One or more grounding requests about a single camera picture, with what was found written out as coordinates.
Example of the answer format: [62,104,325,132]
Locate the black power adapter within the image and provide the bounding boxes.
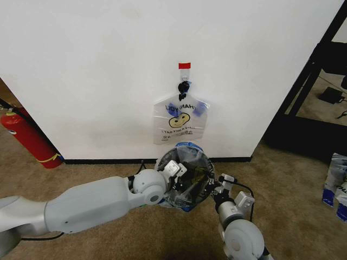
[318,86,345,104]

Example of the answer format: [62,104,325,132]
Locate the black floor cable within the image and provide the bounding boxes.
[20,233,65,241]

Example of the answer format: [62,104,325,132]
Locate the brown wooden panel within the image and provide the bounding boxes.
[0,76,18,109]

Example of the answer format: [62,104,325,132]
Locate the red fire extinguisher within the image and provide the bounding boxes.
[0,107,64,170]

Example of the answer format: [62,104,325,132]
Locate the clear bin liner blue print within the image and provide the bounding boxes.
[155,141,217,214]

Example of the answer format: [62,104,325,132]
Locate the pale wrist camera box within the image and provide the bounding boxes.
[220,173,237,188]

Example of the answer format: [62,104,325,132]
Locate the clear smiley garbage bag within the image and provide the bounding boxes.
[152,92,210,146]

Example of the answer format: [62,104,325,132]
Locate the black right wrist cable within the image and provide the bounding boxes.
[232,181,255,222]

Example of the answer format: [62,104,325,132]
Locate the white blue plastic package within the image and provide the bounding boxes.
[322,152,347,204]
[335,186,347,226]

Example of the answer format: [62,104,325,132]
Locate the black adapter cable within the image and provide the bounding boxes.
[337,98,347,120]

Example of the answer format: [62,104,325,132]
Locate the black extinguisher hose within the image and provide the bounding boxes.
[0,97,31,120]

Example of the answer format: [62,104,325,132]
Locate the black metal shelf frame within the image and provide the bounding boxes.
[261,0,347,164]

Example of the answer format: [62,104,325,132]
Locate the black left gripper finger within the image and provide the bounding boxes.
[173,189,192,203]

